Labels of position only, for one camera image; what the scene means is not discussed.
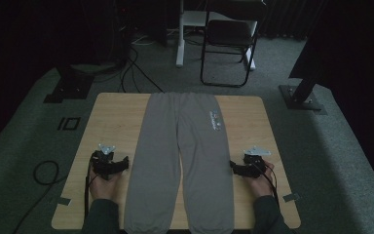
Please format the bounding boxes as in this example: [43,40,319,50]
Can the black looped floor cable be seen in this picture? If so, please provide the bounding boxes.
[13,160,69,234]

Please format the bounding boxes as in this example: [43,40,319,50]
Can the person's right hand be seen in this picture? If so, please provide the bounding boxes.
[244,161,276,199]

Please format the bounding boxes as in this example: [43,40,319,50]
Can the hand-held gripper cable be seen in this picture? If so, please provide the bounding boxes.
[255,163,281,209]
[83,158,94,219]

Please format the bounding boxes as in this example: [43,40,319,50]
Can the person's left hand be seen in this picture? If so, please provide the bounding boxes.
[89,170,123,201]

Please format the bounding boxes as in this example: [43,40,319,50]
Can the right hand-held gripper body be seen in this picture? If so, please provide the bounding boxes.
[239,145,272,178]

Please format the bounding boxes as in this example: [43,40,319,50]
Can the black folding chair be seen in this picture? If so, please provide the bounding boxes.
[200,0,267,88]

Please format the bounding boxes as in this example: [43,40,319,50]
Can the black floor cables bundle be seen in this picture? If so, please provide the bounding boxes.
[118,47,166,94]

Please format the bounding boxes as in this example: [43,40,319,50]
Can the left hand-held gripper cable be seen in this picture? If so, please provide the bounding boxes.
[83,158,94,219]

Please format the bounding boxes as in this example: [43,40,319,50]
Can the black slanted stand with base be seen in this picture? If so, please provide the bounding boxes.
[279,32,328,115]

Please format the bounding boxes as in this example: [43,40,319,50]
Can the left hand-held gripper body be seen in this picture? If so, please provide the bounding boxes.
[91,143,125,180]

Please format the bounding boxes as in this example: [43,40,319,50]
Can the black stand with square base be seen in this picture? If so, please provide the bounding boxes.
[43,63,95,104]

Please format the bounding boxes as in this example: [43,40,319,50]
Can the right hand-held gripper cable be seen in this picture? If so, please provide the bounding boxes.
[255,163,281,209]

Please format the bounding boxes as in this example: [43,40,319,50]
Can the grey pants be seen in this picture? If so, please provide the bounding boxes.
[124,92,236,234]

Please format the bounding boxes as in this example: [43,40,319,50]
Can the white desk frame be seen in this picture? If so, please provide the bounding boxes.
[175,0,258,71]

